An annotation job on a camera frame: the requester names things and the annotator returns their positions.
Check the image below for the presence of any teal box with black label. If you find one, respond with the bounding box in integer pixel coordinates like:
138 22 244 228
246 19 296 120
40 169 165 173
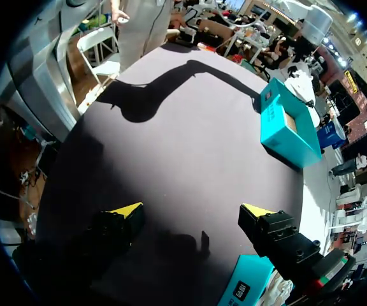
217 254 277 306

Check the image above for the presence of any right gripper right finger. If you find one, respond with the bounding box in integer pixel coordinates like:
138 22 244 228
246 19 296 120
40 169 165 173
238 203 326 282

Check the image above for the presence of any open teal box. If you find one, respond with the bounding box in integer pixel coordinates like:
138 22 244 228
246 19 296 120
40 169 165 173
259 77 323 170

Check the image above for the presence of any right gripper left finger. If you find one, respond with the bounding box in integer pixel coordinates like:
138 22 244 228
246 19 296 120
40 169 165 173
75 201 147 266

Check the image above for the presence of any person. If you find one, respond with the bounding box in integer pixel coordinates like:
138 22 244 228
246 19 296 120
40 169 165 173
110 0 175 71

